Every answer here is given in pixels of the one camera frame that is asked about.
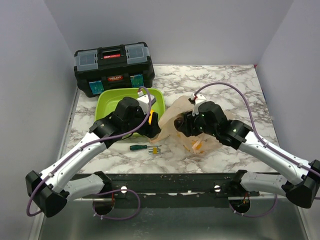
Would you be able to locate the black metal base rail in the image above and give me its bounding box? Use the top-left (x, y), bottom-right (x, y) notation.
top-left (97, 170), bottom-right (262, 209)

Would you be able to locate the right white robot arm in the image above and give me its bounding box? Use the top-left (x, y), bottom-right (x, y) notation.
top-left (174, 101), bottom-right (320, 209)

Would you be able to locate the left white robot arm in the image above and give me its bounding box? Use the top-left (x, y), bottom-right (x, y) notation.
top-left (25, 94), bottom-right (160, 218)

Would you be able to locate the yellow fake mango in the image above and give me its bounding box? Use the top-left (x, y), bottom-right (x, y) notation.
top-left (148, 109), bottom-right (154, 125)

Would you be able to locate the green plastic basin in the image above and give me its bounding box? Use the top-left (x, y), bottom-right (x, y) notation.
top-left (89, 87), bottom-right (165, 140)

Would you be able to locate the small yellow metal connector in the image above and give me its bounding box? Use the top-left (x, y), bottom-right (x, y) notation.
top-left (148, 147), bottom-right (161, 155)

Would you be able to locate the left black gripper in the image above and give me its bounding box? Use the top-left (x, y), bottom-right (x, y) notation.
top-left (124, 106), bottom-right (162, 139)

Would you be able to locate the green handled screwdriver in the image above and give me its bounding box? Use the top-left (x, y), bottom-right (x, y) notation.
top-left (129, 144), bottom-right (161, 151)

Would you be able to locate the translucent orange plastic bag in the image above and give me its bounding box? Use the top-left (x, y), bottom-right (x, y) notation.
top-left (150, 95), bottom-right (223, 154)

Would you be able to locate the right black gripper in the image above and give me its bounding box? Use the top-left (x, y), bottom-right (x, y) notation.
top-left (179, 108), bottom-right (218, 137)

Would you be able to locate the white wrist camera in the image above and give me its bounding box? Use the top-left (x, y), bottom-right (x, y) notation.
top-left (136, 91), bottom-right (157, 115)
top-left (188, 93), bottom-right (207, 106)

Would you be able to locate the black plastic toolbox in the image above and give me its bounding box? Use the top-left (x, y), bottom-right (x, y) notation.
top-left (73, 42), bottom-right (155, 98)

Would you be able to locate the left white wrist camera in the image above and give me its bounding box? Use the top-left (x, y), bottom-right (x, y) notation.
top-left (136, 91), bottom-right (157, 115)

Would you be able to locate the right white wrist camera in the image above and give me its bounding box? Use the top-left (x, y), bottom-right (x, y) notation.
top-left (188, 93), bottom-right (207, 106)

